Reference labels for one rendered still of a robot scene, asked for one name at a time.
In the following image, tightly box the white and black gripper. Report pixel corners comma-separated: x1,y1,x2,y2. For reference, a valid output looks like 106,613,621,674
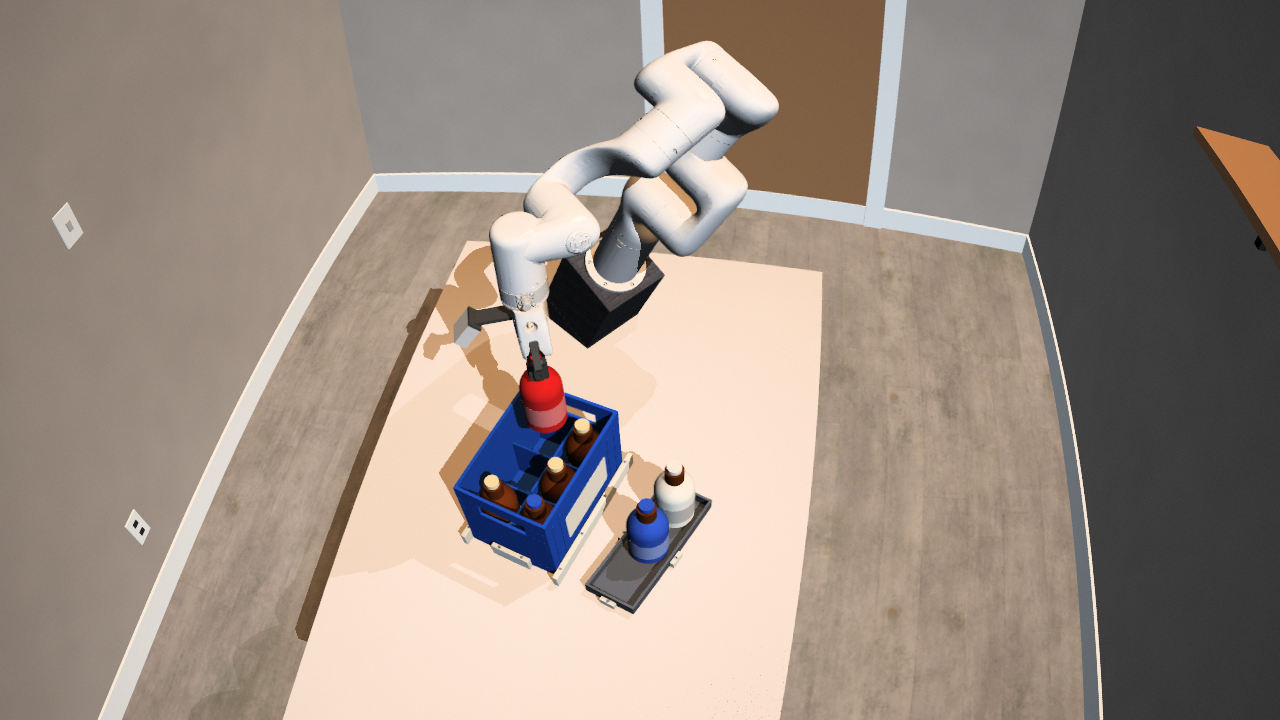
500,290,553,382

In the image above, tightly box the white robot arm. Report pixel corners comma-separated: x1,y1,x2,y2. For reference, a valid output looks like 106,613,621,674
489,41,780,311

